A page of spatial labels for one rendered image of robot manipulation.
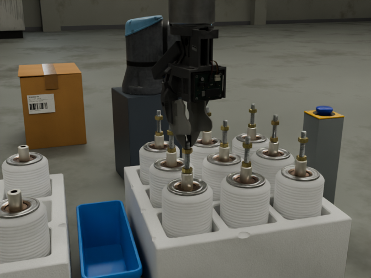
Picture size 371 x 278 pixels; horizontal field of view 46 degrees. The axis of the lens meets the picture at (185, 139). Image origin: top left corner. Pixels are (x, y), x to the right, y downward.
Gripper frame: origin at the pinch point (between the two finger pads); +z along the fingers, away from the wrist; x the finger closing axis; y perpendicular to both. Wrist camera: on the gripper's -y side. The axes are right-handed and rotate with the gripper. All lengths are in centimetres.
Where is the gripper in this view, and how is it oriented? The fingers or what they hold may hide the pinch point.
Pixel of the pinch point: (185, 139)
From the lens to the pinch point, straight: 78.4
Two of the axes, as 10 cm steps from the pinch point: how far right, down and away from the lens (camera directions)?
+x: 8.7, -1.6, 4.7
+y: 5.0, 2.7, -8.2
